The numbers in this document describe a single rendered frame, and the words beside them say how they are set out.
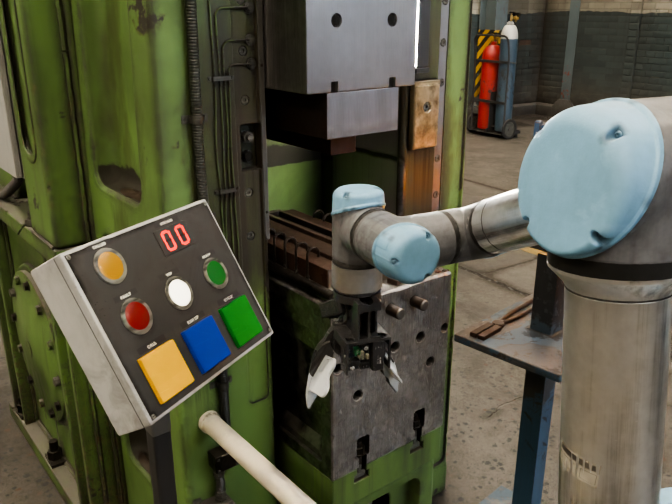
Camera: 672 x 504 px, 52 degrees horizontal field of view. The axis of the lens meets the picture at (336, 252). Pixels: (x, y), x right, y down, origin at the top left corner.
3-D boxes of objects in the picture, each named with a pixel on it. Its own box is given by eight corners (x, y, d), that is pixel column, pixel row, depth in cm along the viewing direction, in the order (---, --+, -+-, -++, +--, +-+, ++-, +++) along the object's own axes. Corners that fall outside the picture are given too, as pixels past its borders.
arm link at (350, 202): (348, 198, 92) (321, 185, 99) (348, 275, 96) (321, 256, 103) (399, 192, 95) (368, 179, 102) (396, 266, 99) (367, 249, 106)
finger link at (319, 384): (302, 416, 103) (336, 366, 102) (291, 396, 108) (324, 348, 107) (318, 424, 104) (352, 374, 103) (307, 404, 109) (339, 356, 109)
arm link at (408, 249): (467, 221, 88) (419, 201, 97) (391, 233, 83) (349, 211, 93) (463, 278, 91) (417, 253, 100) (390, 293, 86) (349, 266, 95)
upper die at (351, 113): (397, 130, 155) (398, 86, 152) (327, 140, 143) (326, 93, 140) (290, 109, 186) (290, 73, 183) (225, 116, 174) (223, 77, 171)
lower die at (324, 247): (393, 277, 167) (394, 243, 164) (327, 297, 155) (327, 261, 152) (293, 234, 198) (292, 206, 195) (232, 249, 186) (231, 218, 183)
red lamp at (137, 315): (157, 328, 105) (154, 302, 104) (127, 336, 102) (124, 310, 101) (148, 321, 107) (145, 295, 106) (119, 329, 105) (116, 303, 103)
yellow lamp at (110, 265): (130, 278, 104) (128, 251, 103) (100, 286, 102) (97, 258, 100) (122, 272, 107) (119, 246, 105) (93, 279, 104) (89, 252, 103)
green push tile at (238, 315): (264, 330, 125) (245, 293, 124) (240, 347, 119) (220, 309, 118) (257, 332, 126) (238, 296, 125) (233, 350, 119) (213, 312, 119)
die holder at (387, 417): (443, 425, 186) (452, 270, 171) (332, 482, 163) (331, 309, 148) (318, 349, 227) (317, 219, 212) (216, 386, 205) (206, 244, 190)
